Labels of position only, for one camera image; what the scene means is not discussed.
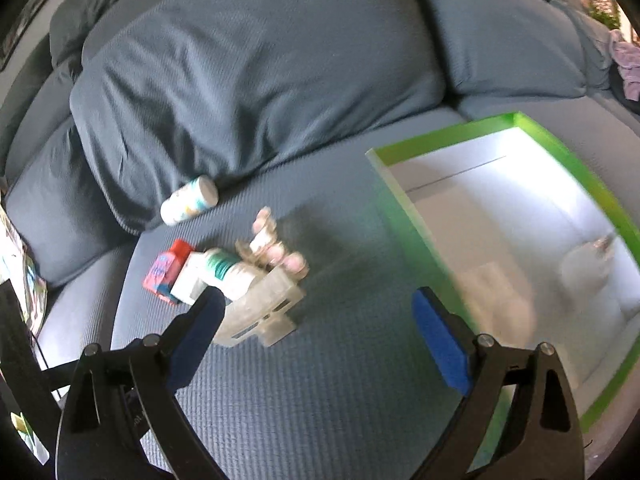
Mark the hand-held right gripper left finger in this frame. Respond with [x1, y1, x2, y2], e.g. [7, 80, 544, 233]
[55, 285, 232, 480]

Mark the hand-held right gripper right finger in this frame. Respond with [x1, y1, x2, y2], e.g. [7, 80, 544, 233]
[411, 287, 587, 480]

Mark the clear plastic organizer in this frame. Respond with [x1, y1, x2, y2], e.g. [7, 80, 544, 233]
[212, 265, 307, 349]

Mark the white bottle green label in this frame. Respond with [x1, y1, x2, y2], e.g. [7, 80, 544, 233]
[200, 248, 264, 304]

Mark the white bottle orange teal label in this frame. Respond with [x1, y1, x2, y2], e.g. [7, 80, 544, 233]
[160, 175, 219, 226]

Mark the green cardboard box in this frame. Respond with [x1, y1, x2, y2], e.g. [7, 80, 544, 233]
[365, 112, 637, 466]

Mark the small white box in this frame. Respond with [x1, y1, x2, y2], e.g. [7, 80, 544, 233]
[170, 252, 212, 306]

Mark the colourful printed bag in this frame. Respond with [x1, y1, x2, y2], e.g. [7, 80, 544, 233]
[0, 177, 49, 337]

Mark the small red pink box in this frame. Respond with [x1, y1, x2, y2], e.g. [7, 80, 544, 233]
[142, 240, 194, 306]

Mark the blue grey sofa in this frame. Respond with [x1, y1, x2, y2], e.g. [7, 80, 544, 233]
[0, 0, 640, 480]

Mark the small white plush toy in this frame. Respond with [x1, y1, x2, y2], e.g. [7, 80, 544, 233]
[559, 232, 618, 301]

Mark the large ribbed blue back cushion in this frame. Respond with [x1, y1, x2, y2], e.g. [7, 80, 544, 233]
[70, 0, 447, 237]

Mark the smooth blue back cushion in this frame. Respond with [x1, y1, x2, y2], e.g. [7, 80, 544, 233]
[400, 0, 587, 99]

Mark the small blue grey pillow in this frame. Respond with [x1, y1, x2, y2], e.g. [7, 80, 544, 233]
[549, 0, 617, 92]

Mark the dark grey pillow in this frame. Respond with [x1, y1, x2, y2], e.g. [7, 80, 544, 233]
[49, 0, 168, 68]

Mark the purple cloth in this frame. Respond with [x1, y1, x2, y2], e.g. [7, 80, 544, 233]
[609, 29, 640, 102]

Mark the green plant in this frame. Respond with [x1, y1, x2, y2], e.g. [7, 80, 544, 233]
[589, 0, 622, 32]

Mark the framed wall picture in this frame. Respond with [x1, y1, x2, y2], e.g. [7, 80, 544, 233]
[0, 0, 73, 72]

